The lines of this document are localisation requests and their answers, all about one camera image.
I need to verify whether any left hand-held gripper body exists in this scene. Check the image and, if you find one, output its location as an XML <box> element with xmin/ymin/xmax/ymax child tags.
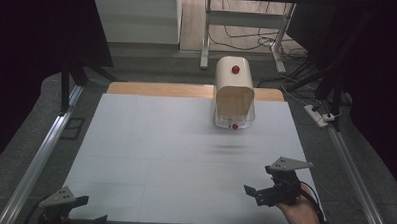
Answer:
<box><xmin>31</xmin><ymin>184</ymin><xmax>85</xmax><ymax>224</ymax></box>

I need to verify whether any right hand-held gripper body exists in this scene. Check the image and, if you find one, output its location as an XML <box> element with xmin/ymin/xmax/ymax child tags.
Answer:
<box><xmin>264</xmin><ymin>155</ymin><xmax>315</xmax><ymax>208</ymax></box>

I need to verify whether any drawer with red knob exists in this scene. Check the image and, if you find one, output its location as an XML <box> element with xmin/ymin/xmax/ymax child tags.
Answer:
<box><xmin>211</xmin><ymin>85</ymin><xmax>257</xmax><ymax>131</ymax></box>

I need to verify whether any beige device with red buttons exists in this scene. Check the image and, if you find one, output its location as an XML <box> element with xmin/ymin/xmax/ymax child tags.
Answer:
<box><xmin>211</xmin><ymin>55</ymin><xmax>258</xmax><ymax>131</ymax></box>

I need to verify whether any person's right hand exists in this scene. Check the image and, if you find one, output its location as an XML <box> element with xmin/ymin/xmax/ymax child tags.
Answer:
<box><xmin>275</xmin><ymin>182</ymin><xmax>324</xmax><ymax>224</ymax></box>

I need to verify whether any white power strip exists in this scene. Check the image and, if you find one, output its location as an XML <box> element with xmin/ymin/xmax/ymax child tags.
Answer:
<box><xmin>302</xmin><ymin>104</ymin><xmax>330</xmax><ymax>129</ymax></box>

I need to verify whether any white table mat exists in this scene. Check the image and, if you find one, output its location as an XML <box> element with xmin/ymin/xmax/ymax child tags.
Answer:
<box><xmin>62</xmin><ymin>91</ymin><xmax>329</xmax><ymax>224</ymax></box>

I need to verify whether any black stand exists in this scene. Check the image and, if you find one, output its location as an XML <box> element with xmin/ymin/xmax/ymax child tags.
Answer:
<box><xmin>285</xmin><ymin>58</ymin><xmax>354</xmax><ymax>133</ymax></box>
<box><xmin>58</xmin><ymin>56</ymin><xmax>118</xmax><ymax>117</ymax></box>

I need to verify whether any wooden table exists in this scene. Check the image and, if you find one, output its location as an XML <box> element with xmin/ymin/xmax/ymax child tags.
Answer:
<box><xmin>106</xmin><ymin>81</ymin><xmax>286</xmax><ymax>103</ymax></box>

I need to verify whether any black curtain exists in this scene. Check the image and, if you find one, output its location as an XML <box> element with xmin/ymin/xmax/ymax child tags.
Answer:
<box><xmin>280</xmin><ymin>0</ymin><xmax>397</xmax><ymax>198</ymax></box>
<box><xmin>0</xmin><ymin>0</ymin><xmax>116</xmax><ymax>178</ymax></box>

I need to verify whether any white cabinet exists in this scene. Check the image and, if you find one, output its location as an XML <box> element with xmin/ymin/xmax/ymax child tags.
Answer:
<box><xmin>90</xmin><ymin>0</ymin><xmax>183</xmax><ymax>46</ymax></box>

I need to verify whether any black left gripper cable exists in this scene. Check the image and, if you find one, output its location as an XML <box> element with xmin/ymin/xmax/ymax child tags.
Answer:
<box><xmin>22</xmin><ymin>195</ymin><xmax>52</xmax><ymax>224</ymax></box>

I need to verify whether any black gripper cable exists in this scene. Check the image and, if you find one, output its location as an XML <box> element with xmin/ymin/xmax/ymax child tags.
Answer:
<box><xmin>22</xmin><ymin>195</ymin><xmax>52</xmax><ymax>224</ymax></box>
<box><xmin>297</xmin><ymin>187</ymin><xmax>328</xmax><ymax>224</ymax></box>

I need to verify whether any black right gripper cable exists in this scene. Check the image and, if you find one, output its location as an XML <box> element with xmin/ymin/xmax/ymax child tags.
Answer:
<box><xmin>297</xmin><ymin>187</ymin><xmax>328</xmax><ymax>224</ymax></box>

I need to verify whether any aluminium rail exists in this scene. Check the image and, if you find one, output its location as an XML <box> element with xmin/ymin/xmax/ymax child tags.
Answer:
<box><xmin>323</xmin><ymin>124</ymin><xmax>396</xmax><ymax>224</ymax></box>
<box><xmin>0</xmin><ymin>82</ymin><xmax>85</xmax><ymax>224</ymax></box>

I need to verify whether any white cable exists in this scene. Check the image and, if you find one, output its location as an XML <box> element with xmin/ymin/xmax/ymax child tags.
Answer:
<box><xmin>279</xmin><ymin>82</ymin><xmax>311</xmax><ymax>108</ymax></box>

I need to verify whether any black floor cable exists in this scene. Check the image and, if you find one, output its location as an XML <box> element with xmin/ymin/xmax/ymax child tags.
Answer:
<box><xmin>206</xmin><ymin>0</ymin><xmax>311</xmax><ymax>62</ymax></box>

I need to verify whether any white desk frame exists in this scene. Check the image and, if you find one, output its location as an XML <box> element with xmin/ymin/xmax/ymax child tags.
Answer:
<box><xmin>199</xmin><ymin>0</ymin><xmax>297</xmax><ymax>75</ymax></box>

